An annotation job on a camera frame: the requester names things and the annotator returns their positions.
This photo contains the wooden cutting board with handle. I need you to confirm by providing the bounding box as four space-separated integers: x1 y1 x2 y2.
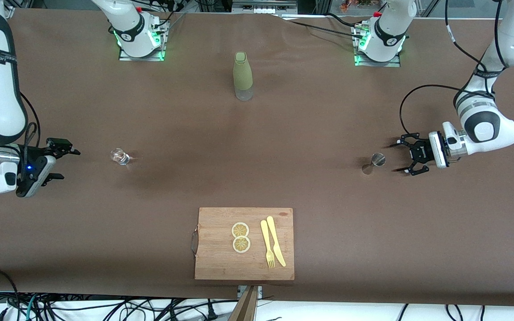
191 207 295 281

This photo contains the yellow plastic knife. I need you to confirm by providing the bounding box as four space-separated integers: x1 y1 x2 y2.
266 216 286 267

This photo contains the brown table cover sheet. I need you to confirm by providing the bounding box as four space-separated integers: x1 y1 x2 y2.
0 8 514 308

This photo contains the yellow plastic fork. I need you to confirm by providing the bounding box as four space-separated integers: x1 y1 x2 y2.
260 220 276 269

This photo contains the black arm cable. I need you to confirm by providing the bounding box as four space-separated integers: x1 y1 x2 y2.
18 91 41 179
399 0 505 136

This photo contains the wooden post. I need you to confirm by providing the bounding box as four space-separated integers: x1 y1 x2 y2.
228 286 259 321

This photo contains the clear glass beaker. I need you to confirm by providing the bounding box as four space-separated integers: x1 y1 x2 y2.
110 148 131 166

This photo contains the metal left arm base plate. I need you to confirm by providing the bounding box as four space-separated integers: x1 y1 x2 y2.
354 25 401 67

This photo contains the steel jigger measuring cup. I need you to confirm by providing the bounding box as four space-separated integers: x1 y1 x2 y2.
362 153 386 175

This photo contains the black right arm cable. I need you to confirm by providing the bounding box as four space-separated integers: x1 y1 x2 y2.
18 91 41 179

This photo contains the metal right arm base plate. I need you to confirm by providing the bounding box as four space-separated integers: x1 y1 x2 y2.
119 20 168 62

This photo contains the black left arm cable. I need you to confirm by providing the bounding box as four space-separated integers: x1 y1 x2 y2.
399 0 505 136

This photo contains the glass bottle with green sleeve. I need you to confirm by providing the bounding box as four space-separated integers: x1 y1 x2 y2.
233 52 254 101

